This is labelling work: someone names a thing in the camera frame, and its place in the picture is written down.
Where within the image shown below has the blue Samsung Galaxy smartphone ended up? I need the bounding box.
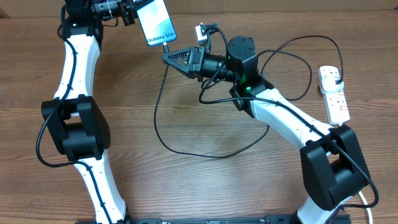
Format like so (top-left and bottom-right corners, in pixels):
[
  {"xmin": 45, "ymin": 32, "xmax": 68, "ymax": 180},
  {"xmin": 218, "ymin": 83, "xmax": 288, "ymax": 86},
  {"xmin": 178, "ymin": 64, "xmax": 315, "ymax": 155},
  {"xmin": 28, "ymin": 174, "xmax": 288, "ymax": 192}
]
[{"xmin": 137, "ymin": 0, "xmax": 177, "ymax": 47}]

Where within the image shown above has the black USB charging cable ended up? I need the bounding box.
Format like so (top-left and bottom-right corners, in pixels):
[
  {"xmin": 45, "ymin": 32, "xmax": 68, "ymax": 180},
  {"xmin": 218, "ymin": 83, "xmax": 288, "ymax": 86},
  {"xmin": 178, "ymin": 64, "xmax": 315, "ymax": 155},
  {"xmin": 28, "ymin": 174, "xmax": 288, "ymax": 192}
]
[{"xmin": 153, "ymin": 35, "xmax": 345, "ymax": 159}]

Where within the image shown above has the white power extension strip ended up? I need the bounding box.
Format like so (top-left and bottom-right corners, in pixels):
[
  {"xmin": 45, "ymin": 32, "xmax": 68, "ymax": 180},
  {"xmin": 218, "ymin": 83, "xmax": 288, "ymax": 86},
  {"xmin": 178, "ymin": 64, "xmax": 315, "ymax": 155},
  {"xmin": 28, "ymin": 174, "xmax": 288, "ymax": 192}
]
[{"xmin": 318, "ymin": 65, "xmax": 350, "ymax": 126}]

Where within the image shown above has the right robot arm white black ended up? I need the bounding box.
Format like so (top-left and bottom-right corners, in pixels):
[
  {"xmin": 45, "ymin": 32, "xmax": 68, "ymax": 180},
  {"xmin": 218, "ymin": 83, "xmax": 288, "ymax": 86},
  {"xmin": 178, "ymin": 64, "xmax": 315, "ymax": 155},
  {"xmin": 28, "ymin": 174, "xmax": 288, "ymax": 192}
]
[{"xmin": 162, "ymin": 36, "xmax": 375, "ymax": 223}]

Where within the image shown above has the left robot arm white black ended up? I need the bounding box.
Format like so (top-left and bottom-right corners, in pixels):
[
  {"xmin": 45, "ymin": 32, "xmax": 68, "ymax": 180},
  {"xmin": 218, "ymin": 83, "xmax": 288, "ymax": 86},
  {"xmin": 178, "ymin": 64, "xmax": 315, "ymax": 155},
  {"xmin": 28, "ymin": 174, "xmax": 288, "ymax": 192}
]
[{"xmin": 35, "ymin": 0, "xmax": 137, "ymax": 223}]

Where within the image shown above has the white USB charger plug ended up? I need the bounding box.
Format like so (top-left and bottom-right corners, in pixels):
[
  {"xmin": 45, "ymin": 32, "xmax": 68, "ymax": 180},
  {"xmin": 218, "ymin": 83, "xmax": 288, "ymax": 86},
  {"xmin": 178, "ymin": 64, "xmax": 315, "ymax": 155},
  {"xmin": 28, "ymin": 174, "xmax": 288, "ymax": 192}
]
[{"xmin": 320, "ymin": 77, "xmax": 345, "ymax": 94}]

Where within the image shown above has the brown cardboard backdrop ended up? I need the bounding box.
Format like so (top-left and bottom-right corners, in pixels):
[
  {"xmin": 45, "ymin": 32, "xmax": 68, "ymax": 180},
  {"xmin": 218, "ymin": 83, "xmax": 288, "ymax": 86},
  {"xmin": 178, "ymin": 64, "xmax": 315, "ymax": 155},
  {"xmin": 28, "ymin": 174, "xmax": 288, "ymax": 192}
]
[{"xmin": 1, "ymin": 0, "xmax": 397, "ymax": 18}]

